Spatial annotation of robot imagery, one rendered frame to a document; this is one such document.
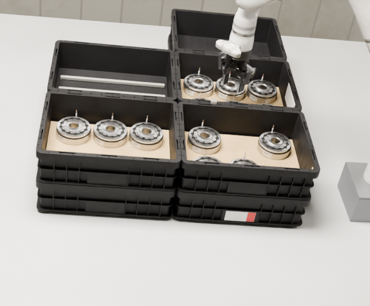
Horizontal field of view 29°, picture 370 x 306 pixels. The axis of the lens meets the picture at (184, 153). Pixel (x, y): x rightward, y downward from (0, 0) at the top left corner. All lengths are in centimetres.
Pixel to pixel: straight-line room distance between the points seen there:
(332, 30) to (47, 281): 274
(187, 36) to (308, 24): 155
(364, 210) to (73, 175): 90
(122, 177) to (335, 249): 67
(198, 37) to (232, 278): 109
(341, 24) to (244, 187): 232
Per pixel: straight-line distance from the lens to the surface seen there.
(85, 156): 196
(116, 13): 402
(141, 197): 207
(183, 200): 208
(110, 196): 207
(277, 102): 247
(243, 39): 218
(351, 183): 228
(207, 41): 274
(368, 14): 203
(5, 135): 239
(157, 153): 215
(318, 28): 422
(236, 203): 210
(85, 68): 249
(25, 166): 227
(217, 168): 199
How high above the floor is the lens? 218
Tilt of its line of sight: 39 degrees down
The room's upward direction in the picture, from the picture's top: 10 degrees clockwise
